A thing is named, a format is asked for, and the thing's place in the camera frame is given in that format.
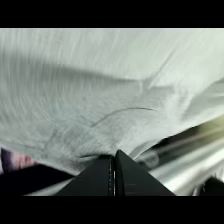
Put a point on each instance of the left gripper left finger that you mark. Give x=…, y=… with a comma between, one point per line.
x=95, y=181

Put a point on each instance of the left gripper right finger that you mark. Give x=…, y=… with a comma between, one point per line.
x=135, y=180

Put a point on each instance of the white shirt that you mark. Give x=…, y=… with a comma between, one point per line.
x=100, y=86

